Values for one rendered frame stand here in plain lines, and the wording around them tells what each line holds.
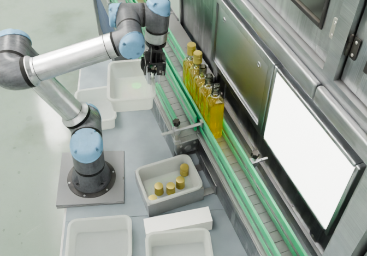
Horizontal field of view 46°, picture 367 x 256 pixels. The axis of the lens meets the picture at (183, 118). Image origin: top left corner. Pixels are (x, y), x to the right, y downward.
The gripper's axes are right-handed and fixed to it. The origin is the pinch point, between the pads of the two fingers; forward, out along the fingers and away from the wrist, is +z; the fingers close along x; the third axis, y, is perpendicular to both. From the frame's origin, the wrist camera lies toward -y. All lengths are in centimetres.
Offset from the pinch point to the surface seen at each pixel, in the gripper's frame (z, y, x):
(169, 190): 29.5, 28.9, 6.2
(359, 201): -66, 97, 12
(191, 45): -7.4, -12.4, 15.8
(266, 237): 12, 60, 31
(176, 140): 18.8, 13.2, 9.5
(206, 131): 13.7, 13.9, 20.7
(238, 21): -24.6, -2.9, 29.1
